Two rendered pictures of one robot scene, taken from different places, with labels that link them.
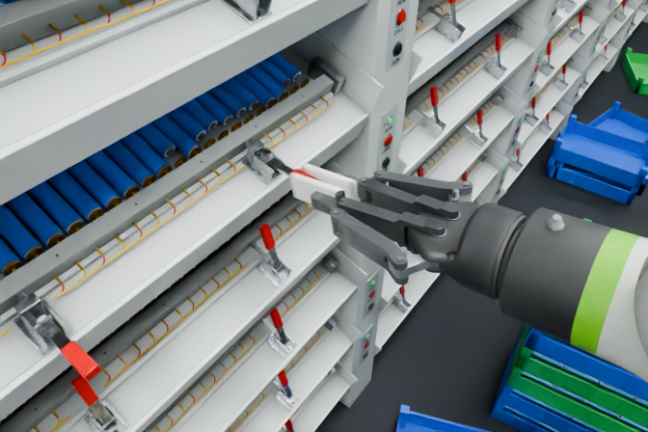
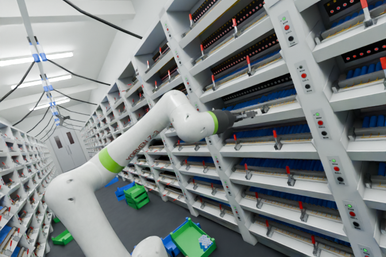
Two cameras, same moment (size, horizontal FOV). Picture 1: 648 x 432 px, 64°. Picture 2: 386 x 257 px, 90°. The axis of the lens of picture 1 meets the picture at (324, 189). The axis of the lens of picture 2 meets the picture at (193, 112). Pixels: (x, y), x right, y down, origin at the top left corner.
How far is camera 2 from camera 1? 102 cm
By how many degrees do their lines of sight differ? 101
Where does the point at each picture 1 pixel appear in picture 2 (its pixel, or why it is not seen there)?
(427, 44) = (367, 89)
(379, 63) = (298, 90)
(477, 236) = not seen: hidden behind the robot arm
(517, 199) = not seen: outside the picture
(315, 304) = (312, 185)
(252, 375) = (279, 181)
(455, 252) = not seen: hidden behind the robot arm
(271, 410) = (297, 215)
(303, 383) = (313, 221)
